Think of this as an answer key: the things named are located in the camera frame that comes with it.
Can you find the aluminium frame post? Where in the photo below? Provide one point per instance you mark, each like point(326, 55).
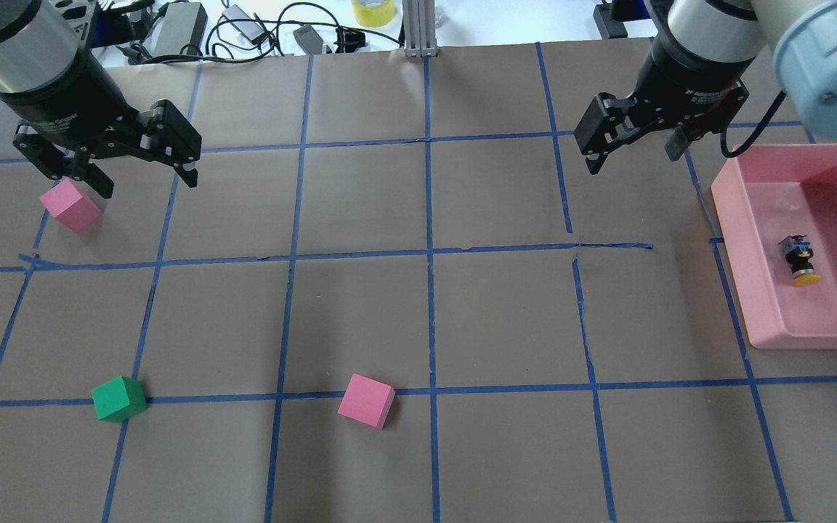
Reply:
point(420, 38)

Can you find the yellow mushroom push button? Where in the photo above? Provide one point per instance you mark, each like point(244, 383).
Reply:
point(797, 251)

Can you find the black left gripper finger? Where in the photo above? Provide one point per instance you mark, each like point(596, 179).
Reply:
point(55, 164)
point(172, 140)

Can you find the green foam cube near left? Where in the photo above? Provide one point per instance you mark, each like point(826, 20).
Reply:
point(118, 399)

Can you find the pink foam cube centre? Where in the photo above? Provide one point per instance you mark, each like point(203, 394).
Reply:
point(367, 401)

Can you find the yellow tape roll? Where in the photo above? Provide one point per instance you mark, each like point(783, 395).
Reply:
point(373, 13)

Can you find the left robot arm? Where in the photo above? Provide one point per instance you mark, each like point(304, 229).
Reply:
point(36, 46)

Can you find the pink foam cube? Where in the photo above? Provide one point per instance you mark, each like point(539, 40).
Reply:
point(71, 206)
point(367, 401)

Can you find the pink plastic bin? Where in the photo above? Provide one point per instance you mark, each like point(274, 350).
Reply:
point(777, 208)

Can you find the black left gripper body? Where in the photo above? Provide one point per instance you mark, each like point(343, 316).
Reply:
point(64, 100)

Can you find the pink foam cube far left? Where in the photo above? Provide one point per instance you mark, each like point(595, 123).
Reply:
point(71, 206)

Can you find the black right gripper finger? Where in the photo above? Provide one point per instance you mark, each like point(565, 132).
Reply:
point(679, 143)
point(604, 128)

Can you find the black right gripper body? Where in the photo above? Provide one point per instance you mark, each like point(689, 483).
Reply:
point(684, 86)

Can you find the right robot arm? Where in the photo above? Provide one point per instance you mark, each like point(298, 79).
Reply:
point(802, 36)

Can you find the black power adapter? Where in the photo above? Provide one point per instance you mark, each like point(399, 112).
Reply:
point(181, 29)

